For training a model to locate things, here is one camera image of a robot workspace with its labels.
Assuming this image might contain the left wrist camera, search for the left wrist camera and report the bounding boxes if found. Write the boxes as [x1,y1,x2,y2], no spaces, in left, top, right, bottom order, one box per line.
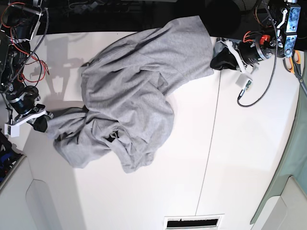
[236,74,253,91]

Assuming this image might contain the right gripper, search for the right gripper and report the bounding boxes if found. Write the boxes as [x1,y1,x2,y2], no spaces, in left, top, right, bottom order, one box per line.
[5,86,53,132]

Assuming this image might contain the orange handled scissors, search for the orange handled scissors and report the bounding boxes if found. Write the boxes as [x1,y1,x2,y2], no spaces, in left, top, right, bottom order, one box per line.
[283,50,307,96]

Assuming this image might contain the white plastic bin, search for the white plastic bin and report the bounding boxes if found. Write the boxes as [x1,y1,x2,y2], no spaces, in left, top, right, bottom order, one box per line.
[0,156,62,230]

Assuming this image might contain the green plastic bin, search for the green plastic bin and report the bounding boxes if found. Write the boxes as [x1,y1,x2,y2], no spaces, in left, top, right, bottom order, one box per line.
[250,89,307,225]

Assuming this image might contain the grey t-shirt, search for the grey t-shirt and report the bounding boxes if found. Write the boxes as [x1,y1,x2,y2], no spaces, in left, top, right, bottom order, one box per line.
[46,16,213,173]

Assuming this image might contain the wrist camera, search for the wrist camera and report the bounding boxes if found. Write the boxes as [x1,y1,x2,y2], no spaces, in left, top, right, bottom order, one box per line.
[4,123,20,138]
[236,74,253,91]

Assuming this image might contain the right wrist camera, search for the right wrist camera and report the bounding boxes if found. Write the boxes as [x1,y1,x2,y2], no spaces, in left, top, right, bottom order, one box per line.
[4,123,20,138]

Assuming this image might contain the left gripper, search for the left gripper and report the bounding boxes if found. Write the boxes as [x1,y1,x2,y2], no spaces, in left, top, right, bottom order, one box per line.
[210,34,276,71]

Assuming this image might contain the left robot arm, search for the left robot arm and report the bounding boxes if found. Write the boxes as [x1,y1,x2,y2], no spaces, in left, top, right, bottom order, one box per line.
[229,0,301,67]

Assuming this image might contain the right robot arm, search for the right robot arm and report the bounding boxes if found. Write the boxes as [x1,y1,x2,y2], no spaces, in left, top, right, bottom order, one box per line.
[0,0,53,137]

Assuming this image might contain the blue and black cable bundle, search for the blue and black cable bundle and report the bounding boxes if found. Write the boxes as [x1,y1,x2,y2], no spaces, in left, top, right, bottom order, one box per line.
[0,131,24,183]

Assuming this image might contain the braided camera cable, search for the braided camera cable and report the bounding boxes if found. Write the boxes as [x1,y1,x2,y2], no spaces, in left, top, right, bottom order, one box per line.
[236,14,280,108]

